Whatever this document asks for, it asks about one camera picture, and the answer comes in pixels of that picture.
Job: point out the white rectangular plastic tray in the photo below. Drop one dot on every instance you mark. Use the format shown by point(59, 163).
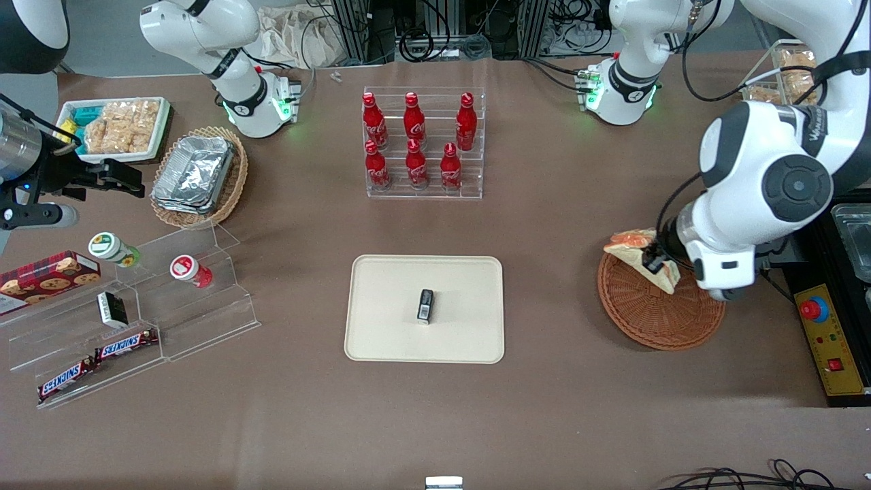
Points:
point(160, 133)

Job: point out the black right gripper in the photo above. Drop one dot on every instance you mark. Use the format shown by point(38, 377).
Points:
point(56, 172)

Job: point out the green lidded cup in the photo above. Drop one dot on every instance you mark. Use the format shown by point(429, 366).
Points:
point(109, 247)

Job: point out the red tartan cookie box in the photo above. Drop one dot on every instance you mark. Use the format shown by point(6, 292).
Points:
point(47, 280)

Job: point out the beige cloth bag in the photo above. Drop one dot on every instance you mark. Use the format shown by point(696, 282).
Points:
point(299, 37)

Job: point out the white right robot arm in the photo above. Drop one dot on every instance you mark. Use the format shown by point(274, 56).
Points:
point(245, 102)

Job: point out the stacked aluminium foil trays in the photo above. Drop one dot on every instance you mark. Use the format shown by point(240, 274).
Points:
point(194, 173)

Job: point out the red lidded cup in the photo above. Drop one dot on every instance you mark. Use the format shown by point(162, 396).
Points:
point(187, 269)

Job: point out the small clear rice cracker bag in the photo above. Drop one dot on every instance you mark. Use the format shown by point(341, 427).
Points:
point(796, 64)
point(765, 94)

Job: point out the red emergency stop button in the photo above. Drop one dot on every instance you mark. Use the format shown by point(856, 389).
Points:
point(813, 309)

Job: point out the aluminium frame post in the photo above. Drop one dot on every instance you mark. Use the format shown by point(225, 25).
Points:
point(350, 30)
point(534, 27)

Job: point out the clear acrylic stepped shelf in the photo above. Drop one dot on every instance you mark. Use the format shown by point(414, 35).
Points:
point(204, 320)

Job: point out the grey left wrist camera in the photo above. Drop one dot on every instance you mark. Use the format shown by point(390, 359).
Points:
point(725, 294)

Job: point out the round brown wicker basket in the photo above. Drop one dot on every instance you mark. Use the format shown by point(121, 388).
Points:
point(653, 316)

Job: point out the yellow snack packet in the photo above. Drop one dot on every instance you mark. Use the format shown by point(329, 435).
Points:
point(68, 131)

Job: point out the triangular white bread sandwich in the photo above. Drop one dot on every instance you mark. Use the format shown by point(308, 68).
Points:
point(631, 253)

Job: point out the large clear rice cracker bag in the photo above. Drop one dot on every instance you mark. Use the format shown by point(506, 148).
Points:
point(122, 126)

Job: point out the red cola bottle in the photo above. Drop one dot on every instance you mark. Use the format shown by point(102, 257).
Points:
point(416, 167)
point(376, 169)
point(450, 170)
point(414, 121)
point(373, 122)
point(466, 122)

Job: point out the beige plastic tray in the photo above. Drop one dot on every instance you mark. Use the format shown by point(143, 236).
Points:
point(388, 313)

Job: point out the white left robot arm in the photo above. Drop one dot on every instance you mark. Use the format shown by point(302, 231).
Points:
point(748, 156)

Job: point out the oval tan wicker basket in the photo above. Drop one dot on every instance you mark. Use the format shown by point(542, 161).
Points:
point(231, 184)

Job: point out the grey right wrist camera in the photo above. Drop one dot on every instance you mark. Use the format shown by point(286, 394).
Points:
point(41, 216)

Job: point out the yellow emergency stop box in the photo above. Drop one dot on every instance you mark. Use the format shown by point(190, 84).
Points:
point(833, 361)

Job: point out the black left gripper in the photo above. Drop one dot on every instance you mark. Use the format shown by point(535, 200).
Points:
point(667, 240)

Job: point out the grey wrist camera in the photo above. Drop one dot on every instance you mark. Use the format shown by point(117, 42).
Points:
point(41, 216)
point(725, 294)

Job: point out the steel tray inside machine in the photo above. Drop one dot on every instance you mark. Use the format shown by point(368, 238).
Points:
point(856, 241)

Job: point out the small black white box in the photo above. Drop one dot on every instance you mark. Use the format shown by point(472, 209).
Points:
point(112, 309)

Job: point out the white black edge object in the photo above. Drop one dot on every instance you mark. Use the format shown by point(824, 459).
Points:
point(444, 484)

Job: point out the brown Snickers bar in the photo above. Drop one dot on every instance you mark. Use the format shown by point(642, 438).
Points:
point(67, 380)
point(126, 345)

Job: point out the teal snack packet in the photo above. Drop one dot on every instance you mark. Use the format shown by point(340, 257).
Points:
point(85, 116)

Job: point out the clear acrylic bottle rack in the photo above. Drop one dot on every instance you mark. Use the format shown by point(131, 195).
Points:
point(476, 184)

